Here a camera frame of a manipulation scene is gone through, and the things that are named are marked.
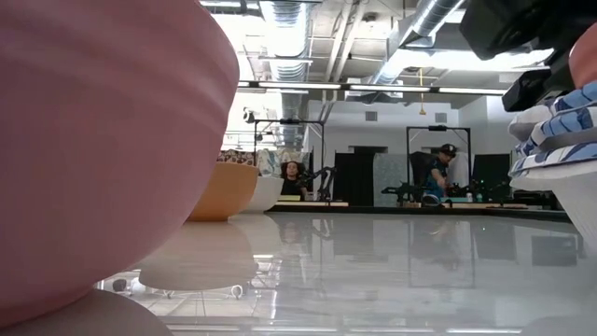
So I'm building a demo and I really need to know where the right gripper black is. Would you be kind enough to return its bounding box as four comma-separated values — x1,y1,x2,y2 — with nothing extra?
459,0,597,113

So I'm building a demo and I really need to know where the red plate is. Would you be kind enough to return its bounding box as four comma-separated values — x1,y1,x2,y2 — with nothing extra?
567,21,597,91

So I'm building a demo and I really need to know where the cream white bowl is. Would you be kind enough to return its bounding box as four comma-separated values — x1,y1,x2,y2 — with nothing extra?
240,175,285,215

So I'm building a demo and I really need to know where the orange bowl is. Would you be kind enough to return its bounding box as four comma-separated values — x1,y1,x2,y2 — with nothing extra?
186,161,260,223

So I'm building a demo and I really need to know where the pink bowl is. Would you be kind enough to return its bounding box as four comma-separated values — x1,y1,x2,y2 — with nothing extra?
0,0,241,328

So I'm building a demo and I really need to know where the black screen panel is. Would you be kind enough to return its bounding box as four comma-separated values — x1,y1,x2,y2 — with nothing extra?
470,152,513,203

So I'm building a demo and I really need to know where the yellow hanging pendant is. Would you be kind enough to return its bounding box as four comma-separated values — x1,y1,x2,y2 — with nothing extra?
418,67,427,117

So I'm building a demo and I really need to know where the background wooden table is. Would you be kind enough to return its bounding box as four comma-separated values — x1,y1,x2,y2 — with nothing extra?
274,200,350,208
440,202,529,210

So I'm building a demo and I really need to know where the person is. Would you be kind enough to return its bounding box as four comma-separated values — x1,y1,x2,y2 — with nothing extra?
422,143,458,206
278,161,309,202

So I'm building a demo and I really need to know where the black office chair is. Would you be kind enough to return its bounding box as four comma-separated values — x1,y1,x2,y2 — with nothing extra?
408,150,439,188

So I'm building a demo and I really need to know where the grey-green divider panel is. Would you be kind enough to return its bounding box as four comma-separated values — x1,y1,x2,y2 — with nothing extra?
372,153,410,207

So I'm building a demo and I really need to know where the black tall cabinet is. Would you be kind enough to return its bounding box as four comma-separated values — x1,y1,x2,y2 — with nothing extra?
333,146,389,208

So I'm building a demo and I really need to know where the long light strip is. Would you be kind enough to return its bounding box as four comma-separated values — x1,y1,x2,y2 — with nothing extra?
236,80,509,97

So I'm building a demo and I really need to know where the floral patterned cloth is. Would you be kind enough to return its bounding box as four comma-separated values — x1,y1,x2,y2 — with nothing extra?
216,147,257,167

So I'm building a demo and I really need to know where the black metal rig frame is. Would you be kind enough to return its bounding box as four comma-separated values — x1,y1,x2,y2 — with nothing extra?
405,124,472,202
253,119,326,203

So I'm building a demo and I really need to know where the black metal table frame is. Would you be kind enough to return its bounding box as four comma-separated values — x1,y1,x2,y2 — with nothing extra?
265,204,573,224

